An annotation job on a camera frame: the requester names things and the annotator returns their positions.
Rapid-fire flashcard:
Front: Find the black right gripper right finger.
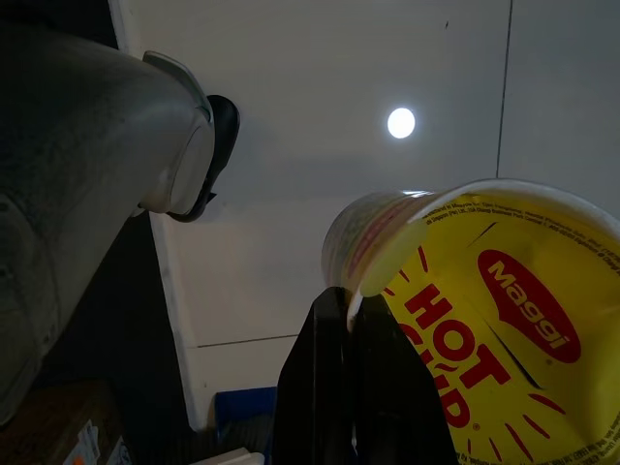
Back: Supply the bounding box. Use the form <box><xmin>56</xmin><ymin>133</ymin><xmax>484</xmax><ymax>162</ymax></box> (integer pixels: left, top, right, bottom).
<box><xmin>346</xmin><ymin>293</ymin><xmax>459</xmax><ymax>465</ymax></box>

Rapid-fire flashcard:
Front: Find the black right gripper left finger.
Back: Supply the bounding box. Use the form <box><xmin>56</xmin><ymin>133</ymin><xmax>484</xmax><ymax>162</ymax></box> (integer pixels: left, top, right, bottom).
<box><xmin>273</xmin><ymin>285</ymin><xmax>350</xmax><ymax>465</ymax></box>

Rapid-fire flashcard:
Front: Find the yellow Maggi noodle cup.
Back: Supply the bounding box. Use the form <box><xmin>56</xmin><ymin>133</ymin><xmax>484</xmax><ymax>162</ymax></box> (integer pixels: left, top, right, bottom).
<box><xmin>322</xmin><ymin>178</ymin><xmax>620</xmax><ymax>465</ymax></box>

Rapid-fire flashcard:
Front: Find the brown cardboard box with labels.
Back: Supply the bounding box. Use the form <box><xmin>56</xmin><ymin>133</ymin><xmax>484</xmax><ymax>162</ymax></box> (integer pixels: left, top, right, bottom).
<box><xmin>0</xmin><ymin>382</ymin><xmax>132</xmax><ymax>465</ymax></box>

